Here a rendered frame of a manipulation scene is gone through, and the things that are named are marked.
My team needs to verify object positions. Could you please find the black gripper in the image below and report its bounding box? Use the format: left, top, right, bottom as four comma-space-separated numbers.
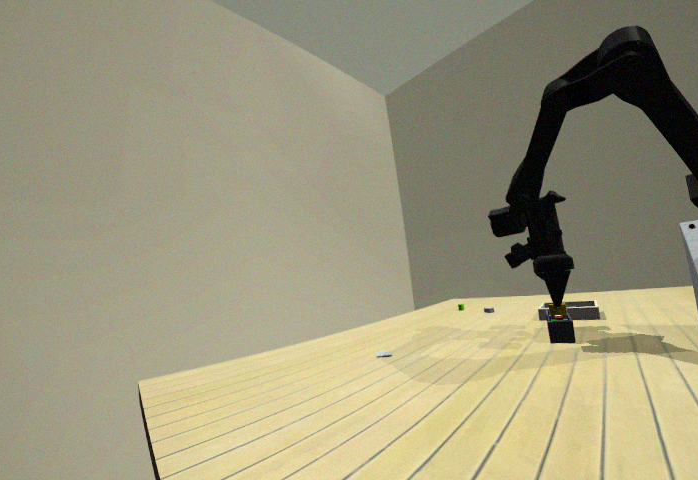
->
529, 225, 574, 307

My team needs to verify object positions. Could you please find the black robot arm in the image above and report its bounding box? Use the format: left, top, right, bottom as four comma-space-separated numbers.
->
488, 25, 698, 237

